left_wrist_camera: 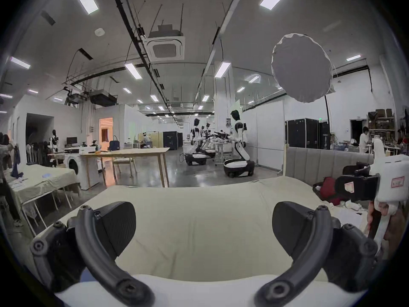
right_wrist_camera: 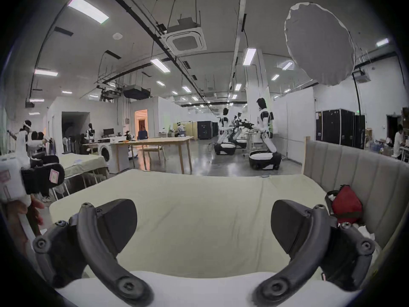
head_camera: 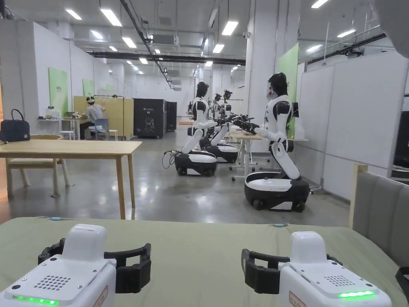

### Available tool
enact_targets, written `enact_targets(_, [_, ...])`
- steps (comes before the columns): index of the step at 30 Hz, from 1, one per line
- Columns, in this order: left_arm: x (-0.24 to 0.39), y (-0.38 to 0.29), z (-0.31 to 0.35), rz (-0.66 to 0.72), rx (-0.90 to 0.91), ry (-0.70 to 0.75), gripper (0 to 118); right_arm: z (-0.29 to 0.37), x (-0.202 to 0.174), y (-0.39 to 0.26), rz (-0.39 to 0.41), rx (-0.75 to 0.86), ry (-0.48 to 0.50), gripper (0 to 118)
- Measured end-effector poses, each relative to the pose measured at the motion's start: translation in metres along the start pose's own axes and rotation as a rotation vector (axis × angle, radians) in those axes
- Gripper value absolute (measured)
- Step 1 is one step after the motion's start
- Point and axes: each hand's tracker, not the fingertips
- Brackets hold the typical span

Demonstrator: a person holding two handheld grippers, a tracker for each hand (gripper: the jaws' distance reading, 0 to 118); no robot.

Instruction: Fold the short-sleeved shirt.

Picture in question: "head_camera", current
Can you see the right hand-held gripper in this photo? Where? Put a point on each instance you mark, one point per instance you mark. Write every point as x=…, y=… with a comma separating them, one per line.
x=319, y=281

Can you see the bed with pale green sheet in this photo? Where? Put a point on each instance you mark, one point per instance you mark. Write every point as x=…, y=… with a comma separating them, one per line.
x=198, y=255

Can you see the large black cabinet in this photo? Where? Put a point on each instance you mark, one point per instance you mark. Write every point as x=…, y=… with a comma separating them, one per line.
x=148, y=118

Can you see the pale blue clip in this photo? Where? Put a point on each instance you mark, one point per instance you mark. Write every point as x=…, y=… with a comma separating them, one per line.
x=56, y=219
x=278, y=225

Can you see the grey padded headboard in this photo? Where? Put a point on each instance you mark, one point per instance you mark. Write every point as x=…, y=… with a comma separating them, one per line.
x=383, y=211

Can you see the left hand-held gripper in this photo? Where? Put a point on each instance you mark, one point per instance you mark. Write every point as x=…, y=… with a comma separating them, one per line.
x=67, y=281

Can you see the white and black humanoid robot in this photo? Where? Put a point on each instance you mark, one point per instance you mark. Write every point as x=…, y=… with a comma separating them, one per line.
x=198, y=158
x=225, y=153
x=281, y=128

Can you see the desk with small items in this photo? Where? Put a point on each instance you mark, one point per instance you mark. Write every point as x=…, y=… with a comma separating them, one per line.
x=52, y=119

